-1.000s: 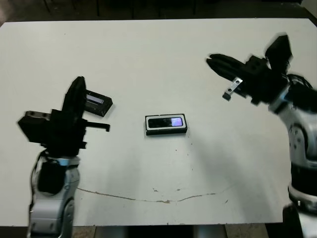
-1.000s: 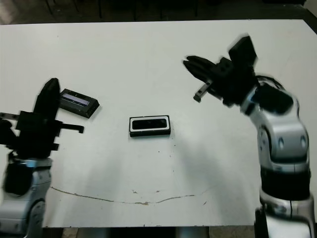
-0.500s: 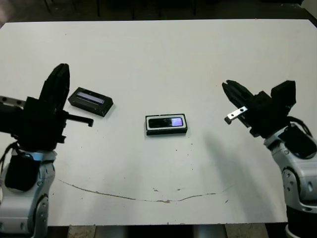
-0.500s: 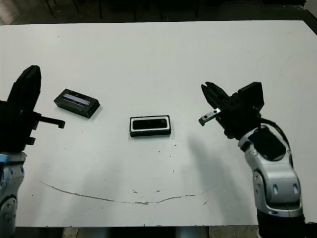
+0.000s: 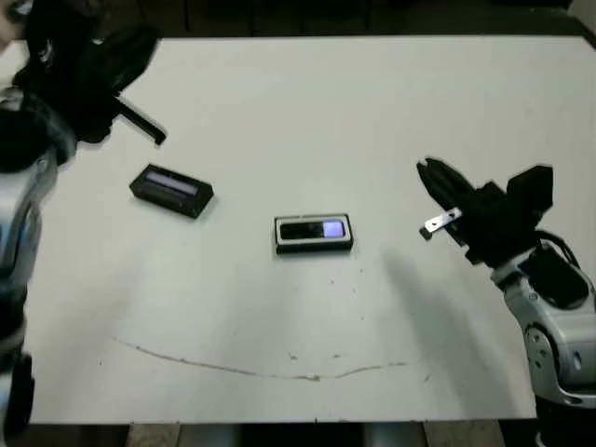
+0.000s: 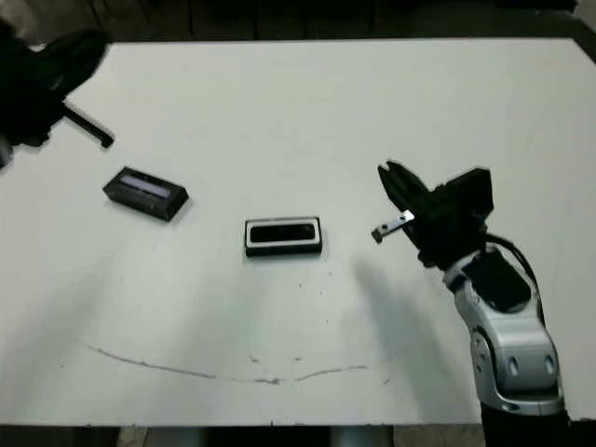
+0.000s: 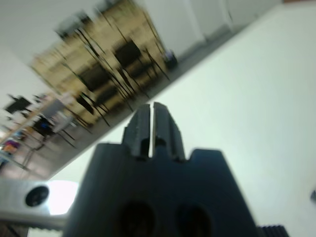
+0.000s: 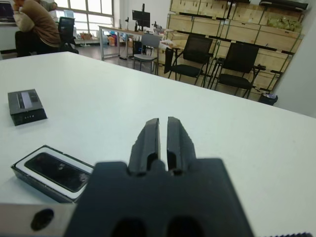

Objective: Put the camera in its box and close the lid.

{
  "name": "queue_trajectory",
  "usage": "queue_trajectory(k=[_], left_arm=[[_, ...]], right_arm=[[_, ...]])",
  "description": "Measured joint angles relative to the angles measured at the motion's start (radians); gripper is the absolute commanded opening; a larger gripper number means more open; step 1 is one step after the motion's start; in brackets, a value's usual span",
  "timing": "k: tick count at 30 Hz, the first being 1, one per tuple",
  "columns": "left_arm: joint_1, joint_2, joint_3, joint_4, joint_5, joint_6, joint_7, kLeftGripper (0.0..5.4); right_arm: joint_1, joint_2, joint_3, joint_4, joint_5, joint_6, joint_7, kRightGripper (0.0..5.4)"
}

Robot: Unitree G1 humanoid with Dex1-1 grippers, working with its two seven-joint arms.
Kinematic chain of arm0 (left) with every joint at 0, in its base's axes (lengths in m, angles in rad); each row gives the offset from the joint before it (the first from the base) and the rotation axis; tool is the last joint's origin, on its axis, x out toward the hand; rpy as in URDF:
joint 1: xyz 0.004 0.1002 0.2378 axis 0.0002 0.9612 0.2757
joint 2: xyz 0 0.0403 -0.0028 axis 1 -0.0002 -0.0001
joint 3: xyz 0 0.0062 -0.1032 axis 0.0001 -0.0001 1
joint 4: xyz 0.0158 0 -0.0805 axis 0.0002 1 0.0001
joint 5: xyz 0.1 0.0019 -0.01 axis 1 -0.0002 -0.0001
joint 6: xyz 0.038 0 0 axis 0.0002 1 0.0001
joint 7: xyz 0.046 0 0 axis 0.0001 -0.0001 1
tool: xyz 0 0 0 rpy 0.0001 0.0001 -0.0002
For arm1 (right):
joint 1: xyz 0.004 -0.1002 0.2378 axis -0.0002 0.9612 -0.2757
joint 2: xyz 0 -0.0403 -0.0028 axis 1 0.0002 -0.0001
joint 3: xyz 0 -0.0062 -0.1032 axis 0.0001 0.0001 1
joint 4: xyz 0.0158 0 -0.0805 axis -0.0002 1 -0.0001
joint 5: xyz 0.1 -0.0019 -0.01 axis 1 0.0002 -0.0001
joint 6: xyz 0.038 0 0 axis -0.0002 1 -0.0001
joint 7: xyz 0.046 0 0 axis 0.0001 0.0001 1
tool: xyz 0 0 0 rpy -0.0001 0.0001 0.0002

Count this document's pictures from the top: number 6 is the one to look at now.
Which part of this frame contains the black box lid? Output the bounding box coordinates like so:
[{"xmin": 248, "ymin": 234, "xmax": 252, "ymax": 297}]
[{"xmin": 102, "ymin": 166, "xmax": 190, "ymax": 223}]

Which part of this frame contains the black box base white insert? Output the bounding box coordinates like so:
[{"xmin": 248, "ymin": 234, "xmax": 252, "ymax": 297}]
[{"xmin": 243, "ymin": 215, "xmax": 324, "ymax": 260}]

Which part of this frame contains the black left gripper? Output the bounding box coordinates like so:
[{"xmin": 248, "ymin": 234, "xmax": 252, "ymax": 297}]
[{"xmin": 0, "ymin": 30, "xmax": 115, "ymax": 149}]

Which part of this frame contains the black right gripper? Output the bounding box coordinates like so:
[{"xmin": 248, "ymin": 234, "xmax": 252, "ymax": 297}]
[{"xmin": 372, "ymin": 161, "xmax": 488, "ymax": 269}]

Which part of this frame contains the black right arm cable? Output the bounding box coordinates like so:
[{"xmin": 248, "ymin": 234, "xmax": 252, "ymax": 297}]
[{"xmin": 486, "ymin": 235, "xmax": 544, "ymax": 302}]

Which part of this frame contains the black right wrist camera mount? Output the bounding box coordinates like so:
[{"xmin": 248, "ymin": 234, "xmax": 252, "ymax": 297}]
[{"xmin": 440, "ymin": 168, "xmax": 494, "ymax": 220}]

